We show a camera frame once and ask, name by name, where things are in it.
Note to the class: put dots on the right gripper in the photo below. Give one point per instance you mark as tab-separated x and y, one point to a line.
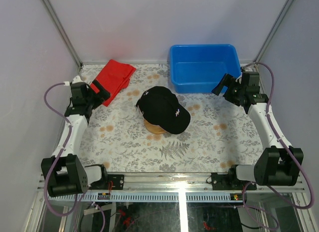
227	81

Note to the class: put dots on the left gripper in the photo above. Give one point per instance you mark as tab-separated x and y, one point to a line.
103	95

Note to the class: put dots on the blue plastic bin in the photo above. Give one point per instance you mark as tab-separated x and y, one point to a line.
198	68

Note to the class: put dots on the black cap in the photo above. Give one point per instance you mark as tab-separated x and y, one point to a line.
160	107

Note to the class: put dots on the wooden hat stand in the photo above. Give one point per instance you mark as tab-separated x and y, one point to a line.
154	129

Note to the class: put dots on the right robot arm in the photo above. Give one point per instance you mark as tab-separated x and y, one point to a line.
278	164

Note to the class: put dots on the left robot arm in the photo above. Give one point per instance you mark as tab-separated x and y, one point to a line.
63	172

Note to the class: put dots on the red folded cloth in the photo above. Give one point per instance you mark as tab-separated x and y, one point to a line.
114	77

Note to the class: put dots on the floral table mat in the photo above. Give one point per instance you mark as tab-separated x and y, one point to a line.
219	135

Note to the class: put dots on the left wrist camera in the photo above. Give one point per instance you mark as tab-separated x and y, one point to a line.
76	79

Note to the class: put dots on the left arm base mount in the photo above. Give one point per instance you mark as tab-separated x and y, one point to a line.
99	179

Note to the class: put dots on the aluminium front rail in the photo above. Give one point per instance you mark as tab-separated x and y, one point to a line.
163	187

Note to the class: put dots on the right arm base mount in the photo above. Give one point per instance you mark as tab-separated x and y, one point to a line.
229	180

